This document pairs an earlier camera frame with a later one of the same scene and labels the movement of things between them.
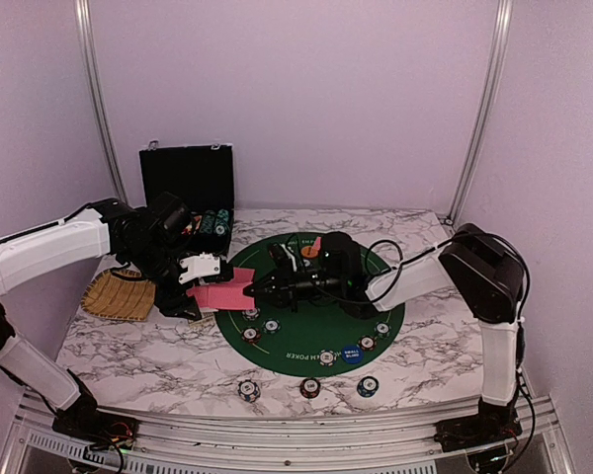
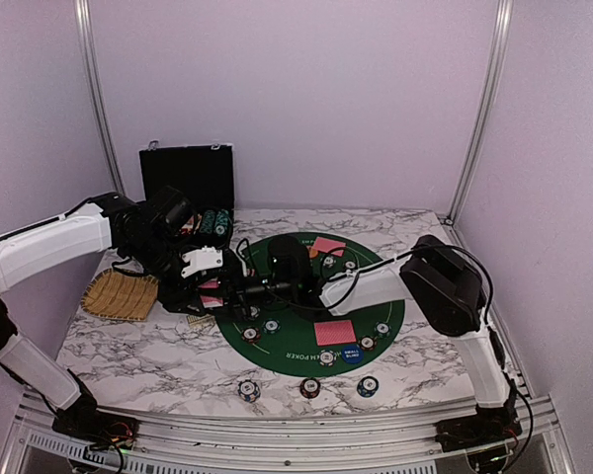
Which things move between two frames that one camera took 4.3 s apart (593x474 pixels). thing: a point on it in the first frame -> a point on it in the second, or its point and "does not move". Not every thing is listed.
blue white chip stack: x=248 y=390 does not move
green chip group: x=271 y=326 does not move
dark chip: x=367 y=343 does not move
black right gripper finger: x=263 y=285 -> x=236 y=283
